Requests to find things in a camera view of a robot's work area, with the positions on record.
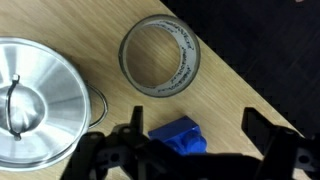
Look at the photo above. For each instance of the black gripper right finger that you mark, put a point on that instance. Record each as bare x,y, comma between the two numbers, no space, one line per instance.
290,153

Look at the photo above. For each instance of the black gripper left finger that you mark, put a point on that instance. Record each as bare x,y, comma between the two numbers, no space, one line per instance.
100,156

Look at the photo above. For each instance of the blue toy block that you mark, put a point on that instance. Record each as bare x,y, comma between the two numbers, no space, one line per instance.
180,133

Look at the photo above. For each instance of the roll of grey tape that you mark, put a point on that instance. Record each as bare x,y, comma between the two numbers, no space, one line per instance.
191,53

